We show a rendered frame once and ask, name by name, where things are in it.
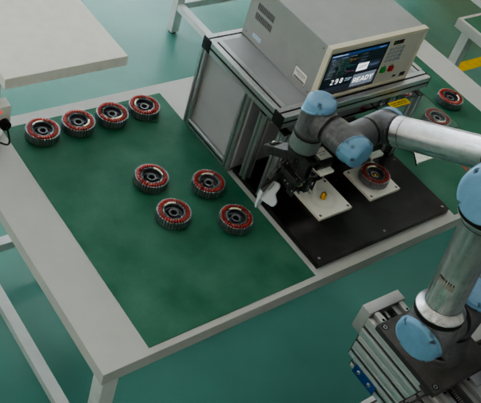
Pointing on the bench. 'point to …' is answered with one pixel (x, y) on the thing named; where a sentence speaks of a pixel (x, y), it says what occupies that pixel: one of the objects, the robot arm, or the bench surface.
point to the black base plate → (411, 203)
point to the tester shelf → (252, 56)
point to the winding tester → (332, 37)
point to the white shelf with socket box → (31, 53)
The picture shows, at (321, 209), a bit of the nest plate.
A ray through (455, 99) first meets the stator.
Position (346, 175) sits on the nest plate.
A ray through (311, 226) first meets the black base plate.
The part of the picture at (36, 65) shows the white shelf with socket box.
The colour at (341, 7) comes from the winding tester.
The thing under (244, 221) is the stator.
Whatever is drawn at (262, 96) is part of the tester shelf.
